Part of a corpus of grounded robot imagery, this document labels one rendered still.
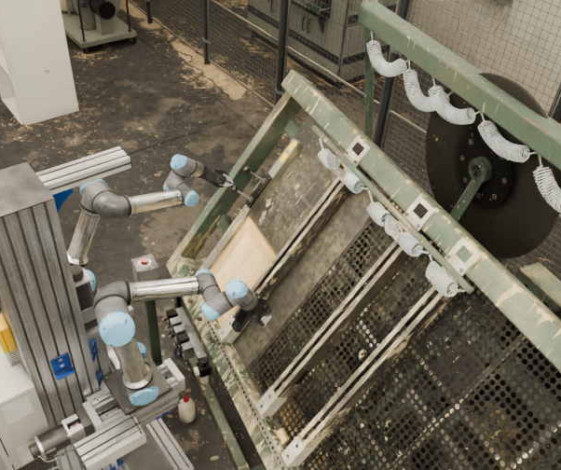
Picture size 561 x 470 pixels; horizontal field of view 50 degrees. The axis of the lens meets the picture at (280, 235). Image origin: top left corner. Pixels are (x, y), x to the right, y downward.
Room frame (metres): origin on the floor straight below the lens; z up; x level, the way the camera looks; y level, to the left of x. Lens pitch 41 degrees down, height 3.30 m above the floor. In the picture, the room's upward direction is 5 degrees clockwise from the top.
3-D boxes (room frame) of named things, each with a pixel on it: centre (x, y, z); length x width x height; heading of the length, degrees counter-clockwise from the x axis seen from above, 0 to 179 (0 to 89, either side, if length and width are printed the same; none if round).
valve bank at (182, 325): (2.02, 0.46, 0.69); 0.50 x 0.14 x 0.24; 29
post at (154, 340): (2.37, 0.73, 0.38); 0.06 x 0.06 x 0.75; 29
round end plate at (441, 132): (2.17, -0.83, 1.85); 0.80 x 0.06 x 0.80; 29
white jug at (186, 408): (2.01, 0.47, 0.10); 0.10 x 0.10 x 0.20
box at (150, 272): (2.37, 0.73, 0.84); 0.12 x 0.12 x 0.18; 29
